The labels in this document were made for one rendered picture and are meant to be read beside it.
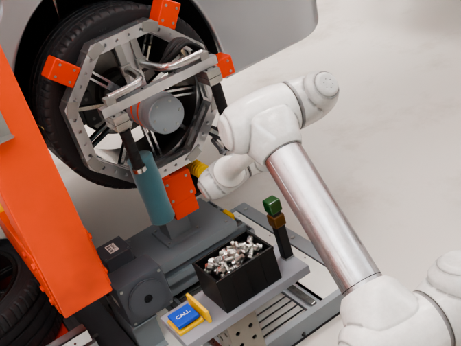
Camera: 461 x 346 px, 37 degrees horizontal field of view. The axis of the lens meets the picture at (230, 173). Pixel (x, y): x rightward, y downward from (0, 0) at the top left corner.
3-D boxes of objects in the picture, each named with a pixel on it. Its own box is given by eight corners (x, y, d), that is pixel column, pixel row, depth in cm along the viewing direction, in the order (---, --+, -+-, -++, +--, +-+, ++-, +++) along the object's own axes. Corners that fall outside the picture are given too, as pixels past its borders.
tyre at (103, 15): (43, -21, 235) (9, 163, 248) (66, -17, 216) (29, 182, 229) (205, 20, 272) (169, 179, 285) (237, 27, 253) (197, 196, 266)
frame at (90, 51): (225, 135, 262) (182, -2, 237) (234, 139, 257) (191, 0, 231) (99, 203, 242) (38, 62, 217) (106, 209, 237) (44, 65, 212)
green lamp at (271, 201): (275, 205, 202) (272, 193, 200) (283, 209, 199) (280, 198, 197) (264, 211, 201) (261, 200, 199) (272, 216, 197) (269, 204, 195)
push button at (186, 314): (189, 308, 198) (187, 302, 197) (201, 319, 193) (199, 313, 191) (169, 321, 196) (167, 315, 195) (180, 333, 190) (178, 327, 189)
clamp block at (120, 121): (121, 119, 216) (115, 105, 214) (132, 126, 209) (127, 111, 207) (107, 127, 215) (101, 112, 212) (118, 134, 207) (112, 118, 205)
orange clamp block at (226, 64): (205, 78, 252) (225, 68, 255) (216, 82, 246) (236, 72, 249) (199, 61, 249) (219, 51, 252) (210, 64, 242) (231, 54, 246)
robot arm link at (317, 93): (311, 78, 187) (268, 95, 183) (335, 51, 170) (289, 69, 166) (333, 121, 185) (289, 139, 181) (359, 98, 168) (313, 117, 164)
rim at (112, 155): (61, 7, 241) (35, 145, 250) (84, 14, 222) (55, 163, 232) (184, 36, 269) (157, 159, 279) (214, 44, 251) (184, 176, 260)
